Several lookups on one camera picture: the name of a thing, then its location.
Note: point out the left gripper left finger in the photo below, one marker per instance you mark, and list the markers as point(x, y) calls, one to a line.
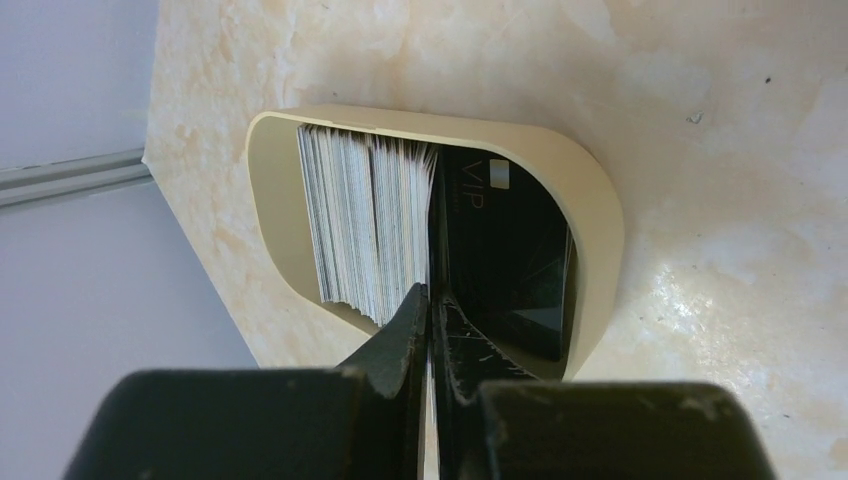
point(361, 419)

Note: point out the stack of cards in tray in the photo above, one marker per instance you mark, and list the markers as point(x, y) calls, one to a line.
point(368, 199)

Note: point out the beige oval card tray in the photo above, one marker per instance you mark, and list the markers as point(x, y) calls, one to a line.
point(574, 178)

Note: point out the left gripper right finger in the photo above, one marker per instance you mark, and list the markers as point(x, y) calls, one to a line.
point(495, 420)

